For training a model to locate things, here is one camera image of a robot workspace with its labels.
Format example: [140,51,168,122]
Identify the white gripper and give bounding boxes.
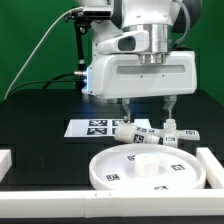
[82,51,197,123]

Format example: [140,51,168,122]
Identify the white round table top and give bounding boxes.
[89,144,206,191]

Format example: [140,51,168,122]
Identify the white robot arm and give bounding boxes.
[78,0,202,111]

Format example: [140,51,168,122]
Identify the white cross table base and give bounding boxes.
[143,119,200,148]

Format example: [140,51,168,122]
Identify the white marker sheet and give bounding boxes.
[63,118,153,138]

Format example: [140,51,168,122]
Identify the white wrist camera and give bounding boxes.
[97,30,149,55]

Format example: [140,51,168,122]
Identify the black cable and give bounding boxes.
[5,72,84,100]

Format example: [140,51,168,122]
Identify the white frame right rail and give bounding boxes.
[196,147,224,189]

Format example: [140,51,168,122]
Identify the white frame rail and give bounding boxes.
[0,189,224,218]
[0,149,12,182]
[196,147,224,189]

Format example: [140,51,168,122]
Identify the white frame front rail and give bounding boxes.
[0,189,224,218]

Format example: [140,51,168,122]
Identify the white camera cable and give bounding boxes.
[3,6,84,101]

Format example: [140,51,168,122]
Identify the white frame left rail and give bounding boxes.
[0,149,12,182]

